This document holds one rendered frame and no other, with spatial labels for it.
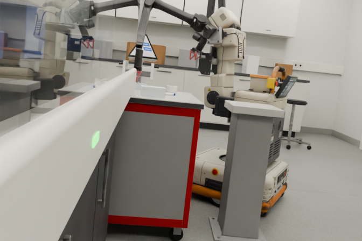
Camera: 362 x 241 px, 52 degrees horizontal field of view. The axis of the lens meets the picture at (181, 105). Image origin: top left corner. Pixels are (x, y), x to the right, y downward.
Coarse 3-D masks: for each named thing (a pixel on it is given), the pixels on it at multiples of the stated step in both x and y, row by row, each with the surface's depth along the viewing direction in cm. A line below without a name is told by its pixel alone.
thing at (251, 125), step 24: (240, 120) 199; (264, 120) 200; (240, 144) 201; (264, 144) 201; (240, 168) 202; (264, 168) 203; (240, 192) 204; (240, 216) 206; (216, 240) 202; (240, 240) 204; (264, 240) 207
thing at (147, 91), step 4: (144, 88) 190; (148, 88) 191; (152, 88) 191; (156, 88) 192; (160, 88) 192; (164, 88) 192; (144, 92) 191; (148, 92) 191; (152, 92) 192; (156, 92) 192; (160, 92) 192; (164, 92) 193; (148, 96) 192; (152, 96) 192; (156, 96) 192; (160, 96) 193; (164, 96) 193
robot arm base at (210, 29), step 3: (207, 24) 256; (210, 24) 257; (204, 27) 256; (207, 27) 255; (210, 27) 254; (213, 27) 251; (216, 27) 257; (204, 30) 257; (207, 30) 255; (210, 30) 254; (213, 30) 250; (207, 33) 255; (210, 33) 252; (207, 36) 253; (210, 36) 254
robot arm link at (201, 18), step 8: (152, 0) 255; (160, 0) 258; (152, 8) 261; (160, 8) 258; (168, 8) 257; (176, 8) 259; (176, 16) 259; (184, 16) 257; (192, 16) 257; (200, 16) 256; (192, 24) 260
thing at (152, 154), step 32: (192, 96) 221; (128, 128) 186; (160, 128) 187; (192, 128) 188; (128, 160) 188; (160, 160) 189; (192, 160) 190; (128, 192) 190; (160, 192) 191; (160, 224) 193
